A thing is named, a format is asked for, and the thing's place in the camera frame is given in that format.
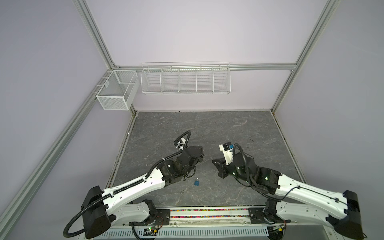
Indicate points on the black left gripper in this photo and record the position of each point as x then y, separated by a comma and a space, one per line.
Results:
202, 156

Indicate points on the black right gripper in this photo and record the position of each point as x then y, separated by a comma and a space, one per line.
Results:
222, 167

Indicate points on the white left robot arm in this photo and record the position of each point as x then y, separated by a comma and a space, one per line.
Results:
102, 209

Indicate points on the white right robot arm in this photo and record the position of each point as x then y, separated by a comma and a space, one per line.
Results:
290, 200

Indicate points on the blue padlock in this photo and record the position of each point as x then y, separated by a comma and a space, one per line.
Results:
197, 182

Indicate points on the white mesh box basket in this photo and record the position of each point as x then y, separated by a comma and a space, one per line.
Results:
118, 91

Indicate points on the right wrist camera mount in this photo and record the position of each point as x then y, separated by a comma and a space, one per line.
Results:
227, 150

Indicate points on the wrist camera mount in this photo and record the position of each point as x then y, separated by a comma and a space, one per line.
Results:
227, 150
180, 143

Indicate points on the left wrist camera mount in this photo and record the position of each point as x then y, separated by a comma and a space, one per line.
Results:
180, 143

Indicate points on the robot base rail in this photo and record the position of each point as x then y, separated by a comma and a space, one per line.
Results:
198, 223

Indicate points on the white wire shelf basket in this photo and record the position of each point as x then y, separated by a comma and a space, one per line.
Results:
187, 78

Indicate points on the aluminium enclosure frame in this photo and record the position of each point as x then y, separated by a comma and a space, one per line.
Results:
23, 198

